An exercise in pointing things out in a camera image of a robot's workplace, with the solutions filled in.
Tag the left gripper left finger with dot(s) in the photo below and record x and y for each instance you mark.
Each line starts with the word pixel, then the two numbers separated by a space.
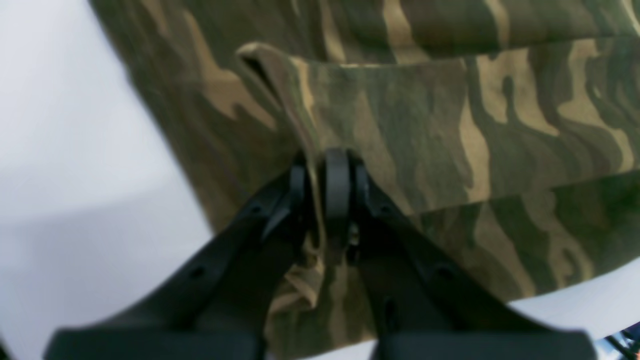
pixel 214 307

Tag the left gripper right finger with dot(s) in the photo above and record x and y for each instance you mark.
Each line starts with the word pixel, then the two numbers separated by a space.
pixel 425 306

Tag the camouflage t-shirt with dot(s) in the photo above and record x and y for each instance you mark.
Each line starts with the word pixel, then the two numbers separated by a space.
pixel 507 131

